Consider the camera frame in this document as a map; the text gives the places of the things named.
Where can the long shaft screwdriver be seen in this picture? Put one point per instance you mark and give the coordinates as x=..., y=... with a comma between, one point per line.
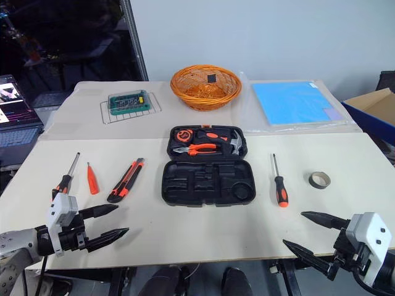
x=65, y=180

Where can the clear plastic bag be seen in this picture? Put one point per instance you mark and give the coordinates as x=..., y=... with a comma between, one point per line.
x=247, y=120

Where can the dark rounded shape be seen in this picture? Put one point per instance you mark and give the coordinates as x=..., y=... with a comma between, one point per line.
x=163, y=282
x=236, y=283

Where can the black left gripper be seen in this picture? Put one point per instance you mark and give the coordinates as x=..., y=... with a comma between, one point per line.
x=72, y=239

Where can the black tool case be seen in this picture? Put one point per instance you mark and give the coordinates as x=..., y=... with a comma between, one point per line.
x=208, y=185

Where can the aluminium frame post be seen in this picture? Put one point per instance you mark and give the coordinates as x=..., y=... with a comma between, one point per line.
x=135, y=40

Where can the orange black utility knife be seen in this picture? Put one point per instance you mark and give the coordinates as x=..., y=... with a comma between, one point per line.
x=126, y=180

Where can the orange woven basket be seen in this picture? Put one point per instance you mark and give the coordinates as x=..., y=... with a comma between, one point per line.
x=197, y=97

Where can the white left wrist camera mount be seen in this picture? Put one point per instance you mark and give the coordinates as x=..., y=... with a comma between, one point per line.
x=60, y=209

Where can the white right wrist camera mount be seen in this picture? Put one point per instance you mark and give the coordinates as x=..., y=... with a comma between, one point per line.
x=371, y=231

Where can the orange black tape measure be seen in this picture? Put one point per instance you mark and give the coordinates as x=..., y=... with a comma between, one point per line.
x=183, y=136

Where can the black chair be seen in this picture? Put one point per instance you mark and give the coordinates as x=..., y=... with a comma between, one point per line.
x=387, y=81

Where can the small orange test pen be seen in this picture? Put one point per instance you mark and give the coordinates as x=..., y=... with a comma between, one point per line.
x=92, y=182

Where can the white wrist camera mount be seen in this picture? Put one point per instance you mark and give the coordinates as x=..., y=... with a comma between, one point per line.
x=60, y=209
x=371, y=231

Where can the small black square piece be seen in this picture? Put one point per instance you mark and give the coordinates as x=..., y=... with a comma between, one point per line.
x=212, y=78

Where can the blue sheet stack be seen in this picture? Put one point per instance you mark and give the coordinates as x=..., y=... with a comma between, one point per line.
x=293, y=103

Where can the short shaft screwdriver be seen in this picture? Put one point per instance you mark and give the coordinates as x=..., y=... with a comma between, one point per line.
x=281, y=192

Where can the claw hammer black orange grip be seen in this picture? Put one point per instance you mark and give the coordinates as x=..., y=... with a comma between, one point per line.
x=231, y=143

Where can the blue cardboard box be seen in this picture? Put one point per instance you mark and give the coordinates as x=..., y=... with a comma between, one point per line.
x=370, y=105

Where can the grey tape roll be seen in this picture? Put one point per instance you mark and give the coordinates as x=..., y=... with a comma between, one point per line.
x=318, y=184

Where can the open laptop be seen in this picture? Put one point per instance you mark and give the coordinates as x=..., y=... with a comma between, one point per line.
x=17, y=135

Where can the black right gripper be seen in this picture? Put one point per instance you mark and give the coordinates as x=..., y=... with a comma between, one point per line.
x=347, y=251

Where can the green circuit board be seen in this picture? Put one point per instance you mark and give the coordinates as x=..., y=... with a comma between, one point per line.
x=128, y=103

